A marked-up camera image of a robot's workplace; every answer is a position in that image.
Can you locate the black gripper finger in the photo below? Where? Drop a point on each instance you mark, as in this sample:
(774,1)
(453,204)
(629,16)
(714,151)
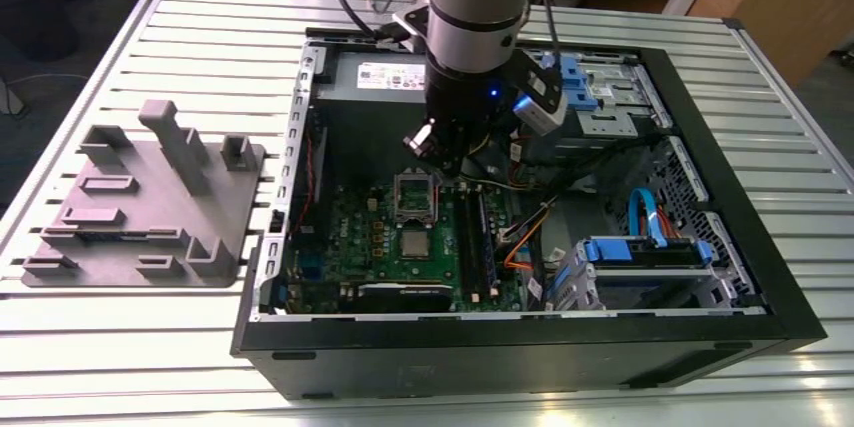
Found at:
(421,142)

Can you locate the thin metal locking lever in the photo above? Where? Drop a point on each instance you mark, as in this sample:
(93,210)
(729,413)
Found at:
(435,202)

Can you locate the silver CPU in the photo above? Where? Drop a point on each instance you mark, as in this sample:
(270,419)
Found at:
(417,245)

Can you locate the CPU socket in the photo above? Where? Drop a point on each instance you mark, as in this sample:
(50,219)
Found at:
(418,263)

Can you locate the silver power supply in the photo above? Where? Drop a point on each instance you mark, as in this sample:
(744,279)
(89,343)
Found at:
(381,74)

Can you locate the black RAM slot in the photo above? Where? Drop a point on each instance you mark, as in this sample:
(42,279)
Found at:
(469,242)
(489,242)

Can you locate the green motherboard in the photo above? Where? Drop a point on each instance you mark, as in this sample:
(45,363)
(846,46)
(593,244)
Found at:
(361,247)

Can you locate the silver drive cage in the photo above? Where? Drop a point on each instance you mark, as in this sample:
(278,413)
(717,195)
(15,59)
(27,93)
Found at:
(614,127)

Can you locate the black graphics card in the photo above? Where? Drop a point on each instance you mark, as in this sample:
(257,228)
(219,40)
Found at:
(401,297)

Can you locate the blue carrier with disk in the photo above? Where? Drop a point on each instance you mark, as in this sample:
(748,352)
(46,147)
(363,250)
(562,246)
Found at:
(614,249)

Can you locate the grey parts rack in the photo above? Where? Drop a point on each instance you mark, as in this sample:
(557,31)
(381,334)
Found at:
(167,197)

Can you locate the silver disk bay cage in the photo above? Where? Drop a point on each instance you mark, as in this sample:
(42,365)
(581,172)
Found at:
(648,273)

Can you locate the black PC case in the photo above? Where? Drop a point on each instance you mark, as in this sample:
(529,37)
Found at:
(468,362)

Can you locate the dark RAM stick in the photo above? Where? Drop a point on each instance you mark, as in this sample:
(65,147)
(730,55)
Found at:
(107,236)

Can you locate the wooden cabinet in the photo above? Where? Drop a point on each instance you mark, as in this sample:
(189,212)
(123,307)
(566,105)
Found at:
(788,7)

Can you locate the black chair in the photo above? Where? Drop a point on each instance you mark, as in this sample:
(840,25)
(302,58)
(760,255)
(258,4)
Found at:
(41,7)

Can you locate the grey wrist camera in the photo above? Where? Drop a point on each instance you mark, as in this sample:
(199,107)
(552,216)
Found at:
(410,27)

